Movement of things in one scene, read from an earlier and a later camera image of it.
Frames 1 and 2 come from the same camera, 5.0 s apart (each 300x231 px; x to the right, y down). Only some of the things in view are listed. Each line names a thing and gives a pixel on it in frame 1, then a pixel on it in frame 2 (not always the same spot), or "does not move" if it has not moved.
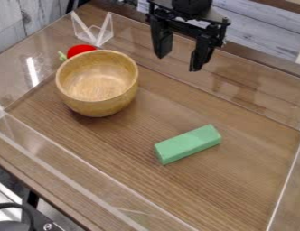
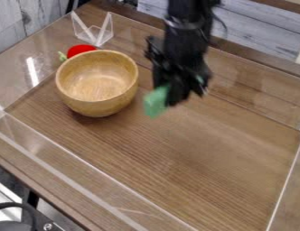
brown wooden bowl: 97,81 does not move
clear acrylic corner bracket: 94,33 does not move
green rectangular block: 186,143 → 155,101
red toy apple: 75,50 does not move
